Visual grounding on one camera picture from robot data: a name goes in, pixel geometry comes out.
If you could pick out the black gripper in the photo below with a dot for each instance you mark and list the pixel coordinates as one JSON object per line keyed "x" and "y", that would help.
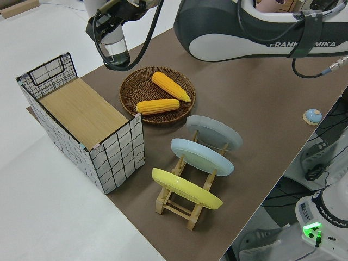
{"x": 133, "y": 9}

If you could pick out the pink mug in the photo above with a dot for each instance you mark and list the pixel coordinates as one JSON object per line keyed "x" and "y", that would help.
{"x": 265, "y": 5}

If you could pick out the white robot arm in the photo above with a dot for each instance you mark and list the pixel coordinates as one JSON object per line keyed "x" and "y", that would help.
{"x": 231, "y": 30}

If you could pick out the brown wicker basket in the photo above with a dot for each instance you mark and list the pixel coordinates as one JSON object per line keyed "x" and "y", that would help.
{"x": 136, "y": 89}

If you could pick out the yellow corn cob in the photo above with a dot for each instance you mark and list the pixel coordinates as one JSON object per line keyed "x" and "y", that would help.
{"x": 157, "y": 106}
{"x": 171, "y": 87}

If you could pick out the grey plate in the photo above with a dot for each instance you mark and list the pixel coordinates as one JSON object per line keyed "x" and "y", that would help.
{"x": 214, "y": 130}

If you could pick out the brown table mat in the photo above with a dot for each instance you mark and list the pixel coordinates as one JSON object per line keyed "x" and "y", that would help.
{"x": 244, "y": 108}

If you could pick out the light blue plate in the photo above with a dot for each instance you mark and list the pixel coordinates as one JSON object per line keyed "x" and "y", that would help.
{"x": 201, "y": 156}

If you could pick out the yellow plate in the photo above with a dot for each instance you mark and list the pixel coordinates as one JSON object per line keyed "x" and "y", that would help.
{"x": 185, "y": 187}

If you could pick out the wooden cabinet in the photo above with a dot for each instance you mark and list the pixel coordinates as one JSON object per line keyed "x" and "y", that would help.
{"x": 295, "y": 4}

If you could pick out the wooden plate rack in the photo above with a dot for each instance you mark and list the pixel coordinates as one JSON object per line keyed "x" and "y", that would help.
{"x": 193, "y": 217}

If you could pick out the blue call bell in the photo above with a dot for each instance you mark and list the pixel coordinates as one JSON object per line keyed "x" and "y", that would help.
{"x": 312, "y": 117}

